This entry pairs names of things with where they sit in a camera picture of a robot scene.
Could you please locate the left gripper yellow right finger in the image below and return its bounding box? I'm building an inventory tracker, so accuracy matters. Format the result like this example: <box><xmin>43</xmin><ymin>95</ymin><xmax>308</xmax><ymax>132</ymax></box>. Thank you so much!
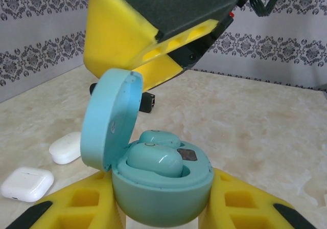
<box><xmin>199</xmin><ymin>167</ymin><xmax>318</xmax><ymax>229</ymax></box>

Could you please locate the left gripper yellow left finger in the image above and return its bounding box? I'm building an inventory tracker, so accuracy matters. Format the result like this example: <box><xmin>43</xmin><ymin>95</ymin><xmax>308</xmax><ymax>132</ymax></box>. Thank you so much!
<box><xmin>10</xmin><ymin>170</ymin><xmax>126</xmax><ymax>229</ymax></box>

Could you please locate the blue earbud case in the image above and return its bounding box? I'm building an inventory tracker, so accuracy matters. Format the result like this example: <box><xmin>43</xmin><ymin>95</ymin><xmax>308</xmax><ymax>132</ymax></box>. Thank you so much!
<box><xmin>80</xmin><ymin>68</ymin><xmax>214</xmax><ymax>226</ymax></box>

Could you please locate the blue earbud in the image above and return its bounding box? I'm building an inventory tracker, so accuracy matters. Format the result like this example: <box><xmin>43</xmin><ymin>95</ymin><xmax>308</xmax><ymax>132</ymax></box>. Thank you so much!
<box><xmin>139</xmin><ymin>129</ymin><xmax>181</xmax><ymax>149</ymax></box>
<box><xmin>127</xmin><ymin>142</ymin><xmax>184</xmax><ymax>177</ymax></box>

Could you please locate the white oval earbud case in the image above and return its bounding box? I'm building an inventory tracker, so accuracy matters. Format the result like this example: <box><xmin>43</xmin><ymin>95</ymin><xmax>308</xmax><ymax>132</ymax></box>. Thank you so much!
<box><xmin>49</xmin><ymin>131</ymin><xmax>83</xmax><ymax>165</ymax></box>

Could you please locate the white square earbud case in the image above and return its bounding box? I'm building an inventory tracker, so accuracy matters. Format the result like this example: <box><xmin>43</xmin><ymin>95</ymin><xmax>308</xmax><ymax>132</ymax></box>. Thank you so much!
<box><xmin>1</xmin><ymin>167</ymin><xmax>55</xmax><ymax>203</ymax></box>

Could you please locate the black gripper wire bundle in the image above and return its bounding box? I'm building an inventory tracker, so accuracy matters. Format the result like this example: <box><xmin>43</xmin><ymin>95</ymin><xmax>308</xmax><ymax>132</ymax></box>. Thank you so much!
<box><xmin>249</xmin><ymin>0</ymin><xmax>289</xmax><ymax>17</ymax></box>

